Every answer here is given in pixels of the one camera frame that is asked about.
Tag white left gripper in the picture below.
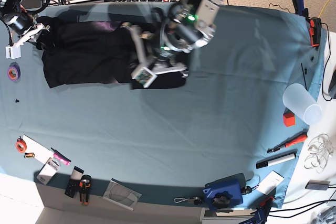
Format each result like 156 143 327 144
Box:
121 22 188 88

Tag blue case with knob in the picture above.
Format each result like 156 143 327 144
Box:
203 179 243 210

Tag grey phone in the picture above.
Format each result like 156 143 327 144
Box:
305 180 329 190

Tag orange tape roll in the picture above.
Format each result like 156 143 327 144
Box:
15 137 27 153

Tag purple tape roll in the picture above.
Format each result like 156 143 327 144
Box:
7 62 21 81

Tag red handled screwdriver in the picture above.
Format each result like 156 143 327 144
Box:
267 133 308 154

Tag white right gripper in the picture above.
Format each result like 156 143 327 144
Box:
5 23 55 59

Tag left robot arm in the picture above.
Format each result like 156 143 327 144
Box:
121 0 225 88

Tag coiled white cable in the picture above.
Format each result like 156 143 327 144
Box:
303 133 334 174

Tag white paper sheet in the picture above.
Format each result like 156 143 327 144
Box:
22 135 54 164

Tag black t-shirt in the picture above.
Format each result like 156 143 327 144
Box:
35 16 188 90

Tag orange black pliers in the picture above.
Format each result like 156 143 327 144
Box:
79 175 91 206

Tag pink packaged item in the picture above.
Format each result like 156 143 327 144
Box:
51 148 71 166

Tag black and white marker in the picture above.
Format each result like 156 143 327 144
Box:
256 153 296 169

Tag silver carabiner keyring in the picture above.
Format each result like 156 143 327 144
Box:
174 197 204 206

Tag gold battery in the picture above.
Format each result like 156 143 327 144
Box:
24 153 35 158

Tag battery blister pack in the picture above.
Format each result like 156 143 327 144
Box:
36 158 60 185

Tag orange black clamp tool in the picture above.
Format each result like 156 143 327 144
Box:
309 17 322 47

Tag red cube block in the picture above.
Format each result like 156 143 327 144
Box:
283 112 296 127

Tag clear cd sleeve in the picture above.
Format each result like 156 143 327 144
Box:
102 179 142 211

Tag white booklet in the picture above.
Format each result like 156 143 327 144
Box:
257 170 284 195

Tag translucent plastic cup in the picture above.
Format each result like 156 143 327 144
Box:
282 83 322 125

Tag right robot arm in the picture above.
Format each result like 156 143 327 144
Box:
1 0 51 60

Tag short black rod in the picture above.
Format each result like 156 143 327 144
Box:
300 63 308 91

